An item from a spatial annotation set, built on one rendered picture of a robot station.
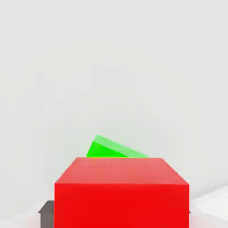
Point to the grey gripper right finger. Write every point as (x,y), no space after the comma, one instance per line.
(191,220)

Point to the small red cube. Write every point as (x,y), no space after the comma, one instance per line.
(122,204)

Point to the small green cube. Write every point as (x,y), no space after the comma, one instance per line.
(101,150)

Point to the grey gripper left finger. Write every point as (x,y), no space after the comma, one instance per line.
(47,217)

